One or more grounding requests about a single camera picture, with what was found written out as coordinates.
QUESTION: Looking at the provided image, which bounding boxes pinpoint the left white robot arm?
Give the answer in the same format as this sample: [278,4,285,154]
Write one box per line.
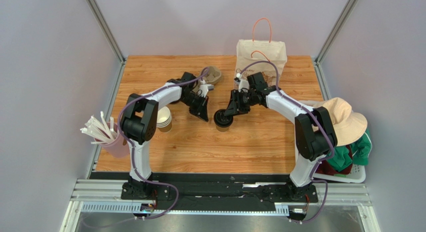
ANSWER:
[118,67,211,200]

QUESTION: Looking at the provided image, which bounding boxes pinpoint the single black cup lid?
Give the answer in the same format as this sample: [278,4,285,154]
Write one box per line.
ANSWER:
[213,109,234,128]

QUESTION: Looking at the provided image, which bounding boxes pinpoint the stack of paper cups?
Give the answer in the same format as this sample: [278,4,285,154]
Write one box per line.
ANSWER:
[156,106,173,133]

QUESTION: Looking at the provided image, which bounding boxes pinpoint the white plastic basket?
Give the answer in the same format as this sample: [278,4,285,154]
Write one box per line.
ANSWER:
[301,100,354,183]

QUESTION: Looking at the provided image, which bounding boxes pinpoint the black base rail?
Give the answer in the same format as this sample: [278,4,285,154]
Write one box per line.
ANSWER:
[89,172,319,212]

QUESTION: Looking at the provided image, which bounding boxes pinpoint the stack of black lids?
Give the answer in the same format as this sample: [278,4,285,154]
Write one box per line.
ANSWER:
[169,99,180,104]

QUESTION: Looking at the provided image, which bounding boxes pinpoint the single brown paper cup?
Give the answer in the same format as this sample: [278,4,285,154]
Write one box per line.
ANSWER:
[216,125,230,133]

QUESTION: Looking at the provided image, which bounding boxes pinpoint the aluminium frame base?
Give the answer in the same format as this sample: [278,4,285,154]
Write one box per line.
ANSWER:
[60,179,381,232]

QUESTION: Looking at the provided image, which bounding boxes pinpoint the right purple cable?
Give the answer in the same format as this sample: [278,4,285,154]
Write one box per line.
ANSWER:
[237,60,336,225]

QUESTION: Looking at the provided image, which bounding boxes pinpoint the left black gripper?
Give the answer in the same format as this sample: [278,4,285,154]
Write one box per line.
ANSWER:
[179,93,209,123]

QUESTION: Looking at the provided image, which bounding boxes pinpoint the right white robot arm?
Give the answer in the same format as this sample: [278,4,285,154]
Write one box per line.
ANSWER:
[213,72,338,201]

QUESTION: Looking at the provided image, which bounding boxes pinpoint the purple cable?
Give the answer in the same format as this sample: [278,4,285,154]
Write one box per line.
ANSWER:
[237,60,336,225]
[116,67,211,220]

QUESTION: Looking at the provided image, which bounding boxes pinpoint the paper takeout bag orange handles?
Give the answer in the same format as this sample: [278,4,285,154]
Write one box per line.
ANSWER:
[233,17,288,90]

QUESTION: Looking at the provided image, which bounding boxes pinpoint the dark red garment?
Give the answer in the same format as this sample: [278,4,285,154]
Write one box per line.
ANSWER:
[316,146,353,176]

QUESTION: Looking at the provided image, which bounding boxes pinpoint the pink cup with straws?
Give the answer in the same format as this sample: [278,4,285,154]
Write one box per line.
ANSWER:
[80,111,130,158]

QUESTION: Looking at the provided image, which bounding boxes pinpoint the green garment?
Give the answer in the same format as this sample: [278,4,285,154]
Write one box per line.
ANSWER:
[321,128,373,176]

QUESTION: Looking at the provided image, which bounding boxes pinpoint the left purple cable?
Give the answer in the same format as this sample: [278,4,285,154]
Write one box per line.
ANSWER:
[116,67,211,220]

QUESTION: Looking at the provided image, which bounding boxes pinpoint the beige bucket hat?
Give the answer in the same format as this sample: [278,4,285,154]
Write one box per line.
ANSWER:
[313,97,368,147]

